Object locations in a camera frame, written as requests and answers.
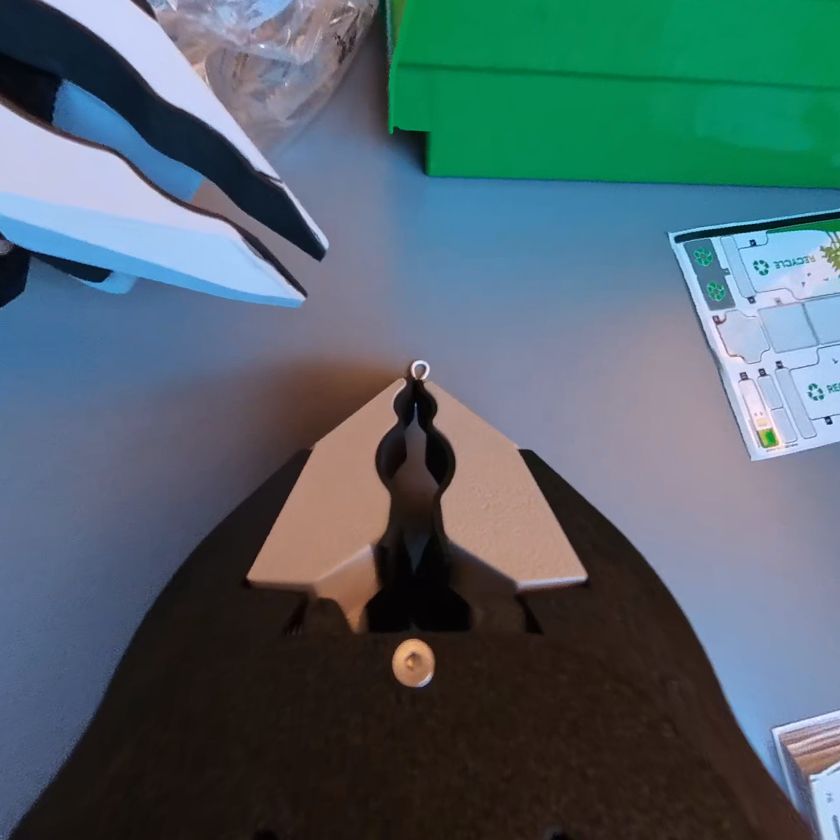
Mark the lego instruction booklet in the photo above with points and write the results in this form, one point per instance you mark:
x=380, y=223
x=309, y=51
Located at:
x=814, y=781

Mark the green plastic bin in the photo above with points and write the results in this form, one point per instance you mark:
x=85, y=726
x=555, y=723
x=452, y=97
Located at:
x=623, y=92

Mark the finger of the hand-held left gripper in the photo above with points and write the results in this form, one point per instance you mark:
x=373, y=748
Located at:
x=190, y=85
x=111, y=210

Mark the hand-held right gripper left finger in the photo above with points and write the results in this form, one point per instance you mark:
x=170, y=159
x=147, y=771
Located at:
x=328, y=518

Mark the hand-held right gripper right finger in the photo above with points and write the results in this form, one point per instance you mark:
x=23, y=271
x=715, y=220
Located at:
x=505, y=518

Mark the green and white sticker sheet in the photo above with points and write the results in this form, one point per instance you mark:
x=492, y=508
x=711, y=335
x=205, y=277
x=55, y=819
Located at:
x=774, y=328

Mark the crumpled clear plastic bag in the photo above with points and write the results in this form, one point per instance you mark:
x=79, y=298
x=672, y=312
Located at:
x=282, y=59

